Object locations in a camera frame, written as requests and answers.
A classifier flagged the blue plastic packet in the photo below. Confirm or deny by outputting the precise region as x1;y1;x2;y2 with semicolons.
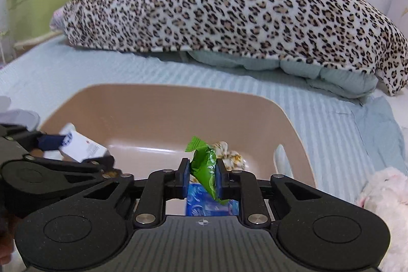
185;183;240;216

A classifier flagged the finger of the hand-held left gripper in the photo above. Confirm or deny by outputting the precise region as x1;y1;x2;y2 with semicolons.
0;123;70;153
53;155;123;179

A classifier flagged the beige plastic basin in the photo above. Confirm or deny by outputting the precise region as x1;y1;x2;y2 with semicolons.
38;84;317;217

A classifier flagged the white small box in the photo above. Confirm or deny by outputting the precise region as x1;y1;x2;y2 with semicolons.
59;123;109;163

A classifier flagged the green plastic storage bin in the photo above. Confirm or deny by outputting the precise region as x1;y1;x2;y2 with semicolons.
4;0;99;47

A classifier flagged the pale green quilt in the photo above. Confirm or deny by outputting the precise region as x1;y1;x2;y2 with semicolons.
159;49;379;100

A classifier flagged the pink plush toy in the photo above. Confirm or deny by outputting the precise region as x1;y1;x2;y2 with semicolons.
355;166;408;272

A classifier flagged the white yellow patterned packet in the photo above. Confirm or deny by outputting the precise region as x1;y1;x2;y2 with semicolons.
212;141;248;171

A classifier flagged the light blue striped bed sheet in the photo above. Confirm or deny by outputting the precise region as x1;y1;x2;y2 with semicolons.
0;35;408;207

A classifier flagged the green snack packet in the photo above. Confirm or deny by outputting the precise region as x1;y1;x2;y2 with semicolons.
186;136;235;206

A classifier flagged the leopard print blanket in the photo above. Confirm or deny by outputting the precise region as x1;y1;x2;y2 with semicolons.
50;0;408;97

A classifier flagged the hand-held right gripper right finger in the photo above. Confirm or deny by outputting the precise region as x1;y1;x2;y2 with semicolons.
215;158;322;227

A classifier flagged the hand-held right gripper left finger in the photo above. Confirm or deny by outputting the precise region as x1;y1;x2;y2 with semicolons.
82;158;191;227

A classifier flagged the white cloth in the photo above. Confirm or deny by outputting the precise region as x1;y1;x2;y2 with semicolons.
0;95;41;133

